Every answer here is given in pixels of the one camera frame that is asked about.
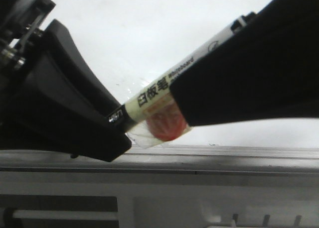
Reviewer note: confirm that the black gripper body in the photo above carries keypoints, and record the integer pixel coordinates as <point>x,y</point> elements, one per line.
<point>19,19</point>

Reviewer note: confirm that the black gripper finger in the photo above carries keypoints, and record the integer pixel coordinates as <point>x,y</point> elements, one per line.
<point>268,69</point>
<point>56,103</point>

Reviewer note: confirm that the white black whiteboard marker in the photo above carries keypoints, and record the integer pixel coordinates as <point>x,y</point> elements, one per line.
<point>152,116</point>

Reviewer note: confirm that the white whiteboard with aluminium frame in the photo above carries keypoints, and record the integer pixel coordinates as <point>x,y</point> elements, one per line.
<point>128,43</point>

